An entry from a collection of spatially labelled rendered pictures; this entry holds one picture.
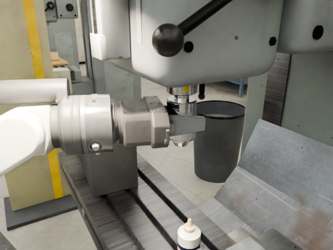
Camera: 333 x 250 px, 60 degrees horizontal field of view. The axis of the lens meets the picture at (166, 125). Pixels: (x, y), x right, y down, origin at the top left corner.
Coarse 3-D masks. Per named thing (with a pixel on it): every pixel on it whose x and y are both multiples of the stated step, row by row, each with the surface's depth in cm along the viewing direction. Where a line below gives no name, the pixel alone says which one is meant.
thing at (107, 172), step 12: (120, 144) 71; (84, 156) 78; (96, 156) 69; (108, 156) 71; (120, 156) 72; (132, 156) 73; (84, 168) 83; (96, 168) 70; (108, 168) 72; (120, 168) 73; (132, 168) 75; (96, 180) 71; (108, 180) 73; (120, 180) 74; (132, 180) 76; (96, 192) 73; (108, 192) 74
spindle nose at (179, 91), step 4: (168, 88) 43; (172, 88) 42; (176, 88) 42; (180, 88) 42; (192, 88) 42; (196, 88) 43; (168, 92) 43; (172, 92) 43; (176, 92) 42; (180, 92) 42; (184, 92) 42; (188, 92) 42; (192, 92) 43; (196, 92) 44
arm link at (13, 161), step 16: (16, 112) 36; (0, 128) 36; (16, 128) 36; (32, 128) 36; (0, 144) 36; (16, 144) 36; (32, 144) 37; (0, 160) 37; (16, 160) 37; (0, 176) 37
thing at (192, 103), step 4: (172, 96) 46; (168, 100) 44; (172, 100) 44; (176, 100) 44; (188, 100) 44; (192, 100) 44; (196, 100) 45; (168, 104) 44; (172, 104) 43; (176, 104) 43; (180, 104) 43; (184, 104) 43; (188, 104) 43; (192, 104) 43; (196, 104) 45; (172, 108) 44; (176, 108) 43; (180, 108) 43; (184, 108) 43; (188, 108) 43
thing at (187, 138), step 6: (168, 108) 44; (192, 108) 44; (168, 114) 45; (174, 114) 44; (180, 114) 43; (186, 114) 43; (192, 114) 44; (192, 132) 45; (174, 138) 45; (180, 138) 45; (186, 138) 45; (192, 138) 46
